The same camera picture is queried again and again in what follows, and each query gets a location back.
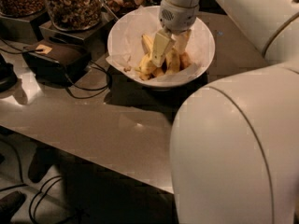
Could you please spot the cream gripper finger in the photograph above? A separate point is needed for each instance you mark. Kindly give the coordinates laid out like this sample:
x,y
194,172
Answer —
x,y
163,42
181,41

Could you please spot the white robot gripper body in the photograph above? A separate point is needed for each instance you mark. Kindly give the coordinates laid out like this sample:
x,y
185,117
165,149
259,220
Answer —
x,y
178,18

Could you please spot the yellow banana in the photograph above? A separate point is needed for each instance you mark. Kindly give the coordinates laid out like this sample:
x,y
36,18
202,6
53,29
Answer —
x,y
146,67
172,61

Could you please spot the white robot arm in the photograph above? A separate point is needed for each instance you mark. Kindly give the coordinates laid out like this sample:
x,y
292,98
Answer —
x,y
234,146

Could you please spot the white ceramic bowl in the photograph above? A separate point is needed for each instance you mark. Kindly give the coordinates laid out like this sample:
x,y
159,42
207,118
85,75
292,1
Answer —
x,y
162,81

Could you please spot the orange-tinted banana right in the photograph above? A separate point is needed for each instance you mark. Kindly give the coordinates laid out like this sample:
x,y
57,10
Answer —
x,y
185,60

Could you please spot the small banana bottom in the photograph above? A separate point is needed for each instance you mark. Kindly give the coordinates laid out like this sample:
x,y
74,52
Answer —
x,y
157,72

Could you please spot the dark jar stand middle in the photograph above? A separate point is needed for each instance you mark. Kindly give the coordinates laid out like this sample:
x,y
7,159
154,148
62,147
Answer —
x,y
93,40

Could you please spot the dark jar stand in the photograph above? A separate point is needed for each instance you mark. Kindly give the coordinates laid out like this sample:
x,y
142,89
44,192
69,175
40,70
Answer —
x,y
93,40
23,29

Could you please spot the glass jar of mixed nuts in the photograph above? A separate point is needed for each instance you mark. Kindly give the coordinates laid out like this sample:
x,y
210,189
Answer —
x,y
74,15

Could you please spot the brown box with label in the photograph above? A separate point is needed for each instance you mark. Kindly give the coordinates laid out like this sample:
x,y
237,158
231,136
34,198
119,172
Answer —
x,y
56,63

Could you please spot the dark jar stand left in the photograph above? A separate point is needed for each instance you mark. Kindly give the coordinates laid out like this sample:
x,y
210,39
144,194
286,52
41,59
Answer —
x,y
23,29

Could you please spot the black round object left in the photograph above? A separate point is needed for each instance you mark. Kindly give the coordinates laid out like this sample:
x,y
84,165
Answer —
x,y
8,77

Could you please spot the dark shoe on floor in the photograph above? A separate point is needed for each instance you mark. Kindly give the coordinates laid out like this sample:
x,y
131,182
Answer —
x,y
10,204

